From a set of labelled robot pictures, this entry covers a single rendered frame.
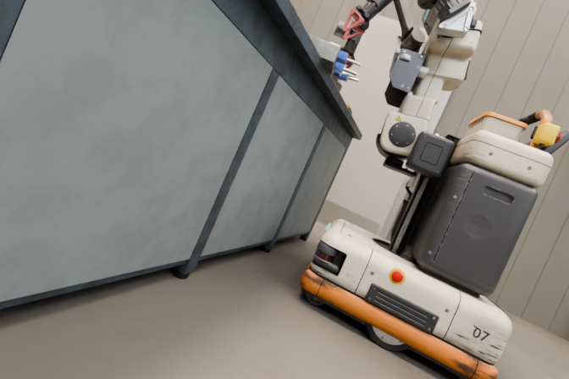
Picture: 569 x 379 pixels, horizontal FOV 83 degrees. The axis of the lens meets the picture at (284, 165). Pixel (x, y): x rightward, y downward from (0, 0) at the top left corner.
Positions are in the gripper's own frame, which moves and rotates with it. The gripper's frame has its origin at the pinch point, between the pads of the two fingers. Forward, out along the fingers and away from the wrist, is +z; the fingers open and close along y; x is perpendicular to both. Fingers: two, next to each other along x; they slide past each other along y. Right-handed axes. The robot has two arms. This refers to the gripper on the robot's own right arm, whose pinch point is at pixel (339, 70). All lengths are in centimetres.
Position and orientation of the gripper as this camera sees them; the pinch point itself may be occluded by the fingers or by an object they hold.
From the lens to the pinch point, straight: 160.5
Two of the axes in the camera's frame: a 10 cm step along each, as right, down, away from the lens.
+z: -4.1, 9.1, 0.1
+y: -3.3, -1.4, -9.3
